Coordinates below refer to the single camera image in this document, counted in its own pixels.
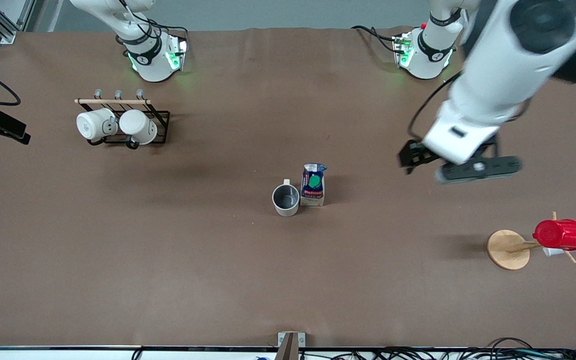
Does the metal bracket with post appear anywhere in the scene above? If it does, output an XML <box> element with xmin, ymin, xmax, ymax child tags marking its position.
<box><xmin>274</xmin><ymin>331</ymin><xmax>306</xmax><ymax>360</ymax></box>

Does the black wire mug rack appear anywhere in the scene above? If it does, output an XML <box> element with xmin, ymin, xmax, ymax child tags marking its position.
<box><xmin>74</xmin><ymin>89</ymin><xmax>171</xmax><ymax>150</ymax></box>

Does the plain white mug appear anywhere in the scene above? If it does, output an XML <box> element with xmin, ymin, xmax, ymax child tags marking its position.
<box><xmin>119</xmin><ymin>109</ymin><xmax>158</xmax><ymax>146</ymax></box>

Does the brown table covering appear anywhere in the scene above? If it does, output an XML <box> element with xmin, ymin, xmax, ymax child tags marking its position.
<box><xmin>0</xmin><ymin>27</ymin><xmax>576</xmax><ymax>348</ymax></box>

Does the black left base cable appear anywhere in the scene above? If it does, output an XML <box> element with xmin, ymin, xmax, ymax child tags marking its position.
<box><xmin>351</xmin><ymin>25</ymin><xmax>400</xmax><ymax>55</ymax></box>

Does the grey ceramic mug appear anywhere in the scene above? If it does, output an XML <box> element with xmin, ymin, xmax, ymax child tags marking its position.
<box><xmin>272</xmin><ymin>179</ymin><xmax>301</xmax><ymax>217</ymax></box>

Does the white mug with face print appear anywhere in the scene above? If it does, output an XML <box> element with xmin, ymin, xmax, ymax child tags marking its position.
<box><xmin>76</xmin><ymin>108</ymin><xmax>119</xmax><ymax>141</ymax></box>

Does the black cable bundle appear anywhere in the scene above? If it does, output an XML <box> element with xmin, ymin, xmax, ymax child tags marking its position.
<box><xmin>298</xmin><ymin>337</ymin><xmax>576</xmax><ymax>360</ymax></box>

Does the black right base cable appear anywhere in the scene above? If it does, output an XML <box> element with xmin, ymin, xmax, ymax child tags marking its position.
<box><xmin>150</xmin><ymin>22</ymin><xmax>190</xmax><ymax>43</ymax></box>

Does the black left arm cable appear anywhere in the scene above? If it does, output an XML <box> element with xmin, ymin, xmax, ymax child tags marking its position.
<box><xmin>408</xmin><ymin>70</ymin><xmax>465</xmax><ymax>144</ymax></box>

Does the blue milk carton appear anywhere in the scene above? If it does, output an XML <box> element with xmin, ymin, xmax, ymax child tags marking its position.
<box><xmin>300</xmin><ymin>163</ymin><xmax>328</xmax><ymax>207</ymax></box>

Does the black base cable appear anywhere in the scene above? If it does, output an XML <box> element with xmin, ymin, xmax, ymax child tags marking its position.
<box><xmin>150</xmin><ymin>22</ymin><xmax>190</xmax><ymax>43</ymax></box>
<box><xmin>351</xmin><ymin>25</ymin><xmax>400</xmax><ymax>55</ymax></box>

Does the red plastic cup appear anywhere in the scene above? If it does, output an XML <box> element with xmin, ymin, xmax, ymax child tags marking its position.
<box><xmin>533</xmin><ymin>219</ymin><xmax>576</xmax><ymax>252</ymax></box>

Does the wooden mug tree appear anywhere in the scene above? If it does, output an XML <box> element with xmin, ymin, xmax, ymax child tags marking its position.
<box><xmin>486</xmin><ymin>211</ymin><xmax>576</xmax><ymax>271</ymax></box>

